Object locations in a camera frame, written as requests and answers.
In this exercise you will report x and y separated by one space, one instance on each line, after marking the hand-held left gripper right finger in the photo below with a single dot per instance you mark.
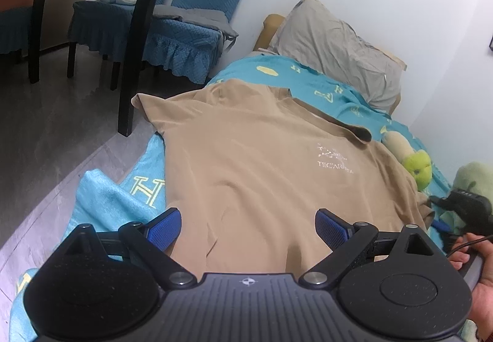
329 227

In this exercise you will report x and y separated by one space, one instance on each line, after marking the light green plush toy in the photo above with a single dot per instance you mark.
473 174

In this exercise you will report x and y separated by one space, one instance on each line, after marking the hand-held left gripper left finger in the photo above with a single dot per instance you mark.
166 229

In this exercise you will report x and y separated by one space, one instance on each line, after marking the person's right hand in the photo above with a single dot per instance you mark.
483 307

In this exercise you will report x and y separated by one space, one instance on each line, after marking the tan t-shirt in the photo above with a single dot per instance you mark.
250 157

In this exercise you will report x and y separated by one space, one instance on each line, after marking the teal printed blanket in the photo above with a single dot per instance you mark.
115 195

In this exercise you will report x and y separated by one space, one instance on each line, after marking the tan pillow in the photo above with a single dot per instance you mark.
269 29

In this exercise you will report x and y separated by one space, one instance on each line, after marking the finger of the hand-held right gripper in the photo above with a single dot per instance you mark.
442 202
441 227

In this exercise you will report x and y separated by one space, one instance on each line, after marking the green and cream plush toy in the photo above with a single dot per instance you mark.
418 168

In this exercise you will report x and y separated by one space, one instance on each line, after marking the grey pillow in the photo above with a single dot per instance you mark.
335 45

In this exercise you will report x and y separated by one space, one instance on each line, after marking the grey cloth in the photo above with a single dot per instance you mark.
200 16

